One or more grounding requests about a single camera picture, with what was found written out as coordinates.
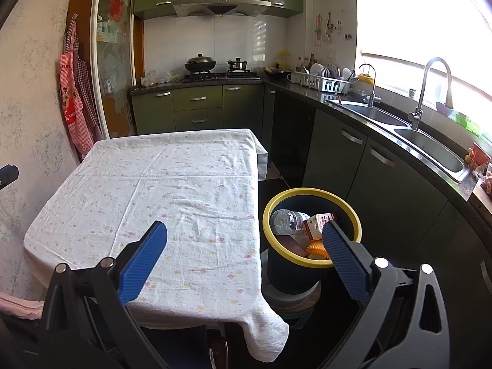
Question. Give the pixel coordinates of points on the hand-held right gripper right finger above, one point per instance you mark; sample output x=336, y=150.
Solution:
x=346, y=261

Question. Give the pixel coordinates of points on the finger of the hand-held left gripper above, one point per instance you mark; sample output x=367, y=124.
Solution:
x=7, y=175

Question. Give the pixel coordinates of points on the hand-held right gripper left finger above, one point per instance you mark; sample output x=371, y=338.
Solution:
x=142, y=261

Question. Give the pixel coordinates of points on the orange ribbed wafer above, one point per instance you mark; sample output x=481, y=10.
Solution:
x=317, y=249

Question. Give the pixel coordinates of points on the small brown milk carton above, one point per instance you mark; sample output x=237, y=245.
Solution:
x=317, y=225

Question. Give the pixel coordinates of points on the dark bin with yellow rim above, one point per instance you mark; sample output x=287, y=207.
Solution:
x=292, y=276

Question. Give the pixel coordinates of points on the clear plastic bottle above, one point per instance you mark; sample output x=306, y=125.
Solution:
x=284, y=221

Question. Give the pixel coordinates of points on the white dotted tablecloth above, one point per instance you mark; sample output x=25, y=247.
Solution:
x=173, y=200

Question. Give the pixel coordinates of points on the round grey stool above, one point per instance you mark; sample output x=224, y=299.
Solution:
x=284, y=307

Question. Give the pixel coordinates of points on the red apron with cartoon print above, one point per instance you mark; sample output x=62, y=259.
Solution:
x=71, y=111

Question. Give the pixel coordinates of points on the green base cabinet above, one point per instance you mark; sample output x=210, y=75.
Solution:
x=157, y=113
x=334, y=161

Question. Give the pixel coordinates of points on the person's pink clothing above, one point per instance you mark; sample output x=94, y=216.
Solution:
x=21, y=306

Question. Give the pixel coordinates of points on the stainless steel double sink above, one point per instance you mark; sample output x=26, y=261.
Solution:
x=430, y=146

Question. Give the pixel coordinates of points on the frosted glass sliding door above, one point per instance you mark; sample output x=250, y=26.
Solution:
x=115, y=65

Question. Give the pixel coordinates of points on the tall steel faucet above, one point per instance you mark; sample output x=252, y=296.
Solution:
x=416, y=117

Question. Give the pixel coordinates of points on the small steel faucet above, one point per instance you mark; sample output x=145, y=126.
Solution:
x=371, y=98

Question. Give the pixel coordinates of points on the red box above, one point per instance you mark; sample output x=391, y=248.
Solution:
x=478, y=155

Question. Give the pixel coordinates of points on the black kitchen countertop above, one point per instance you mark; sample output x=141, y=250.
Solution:
x=299, y=92

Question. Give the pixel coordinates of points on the white dish rack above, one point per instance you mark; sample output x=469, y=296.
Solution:
x=319, y=83

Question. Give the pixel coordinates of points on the small grey cup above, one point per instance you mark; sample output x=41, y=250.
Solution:
x=412, y=94

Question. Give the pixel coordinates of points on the clear plastic bags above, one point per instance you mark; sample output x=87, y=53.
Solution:
x=159, y=77

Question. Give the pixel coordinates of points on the purple bowl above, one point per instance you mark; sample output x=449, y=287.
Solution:
x=444, y=108

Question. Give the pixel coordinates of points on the yellow sponge holder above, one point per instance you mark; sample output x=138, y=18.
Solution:
x=366, y=79

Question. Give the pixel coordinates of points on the green plastic item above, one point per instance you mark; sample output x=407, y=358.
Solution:
x=469, y=125

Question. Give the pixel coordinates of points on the white ladle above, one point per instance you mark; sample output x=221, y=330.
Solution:
x=346, y=73

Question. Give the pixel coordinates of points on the row of white plates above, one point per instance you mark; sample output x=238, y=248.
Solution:
x=319, y=70

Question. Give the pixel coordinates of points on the black gas stove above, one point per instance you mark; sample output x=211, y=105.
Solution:
x=221, y=77

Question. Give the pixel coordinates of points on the dark glass bottle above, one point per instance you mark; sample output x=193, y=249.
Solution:
x=312, y=62

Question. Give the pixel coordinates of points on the dark frying pan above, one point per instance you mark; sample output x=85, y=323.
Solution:
x=276, y=70

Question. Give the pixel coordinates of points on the black wok with lid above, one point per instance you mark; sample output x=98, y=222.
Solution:
x=200, y=63

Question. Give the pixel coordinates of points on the yellow flowers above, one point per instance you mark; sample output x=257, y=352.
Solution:
x=283, y=54

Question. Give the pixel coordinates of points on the steel pot with lid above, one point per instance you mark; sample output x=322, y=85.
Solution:
x=237, y=65

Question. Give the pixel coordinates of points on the hanging kitchen utensils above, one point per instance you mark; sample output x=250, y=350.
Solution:
x=329, y=27

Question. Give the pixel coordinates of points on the bright window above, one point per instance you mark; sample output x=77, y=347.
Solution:
x=415, y=11

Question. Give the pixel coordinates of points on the hanging wall ornament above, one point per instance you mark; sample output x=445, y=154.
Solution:
x=318, y=29

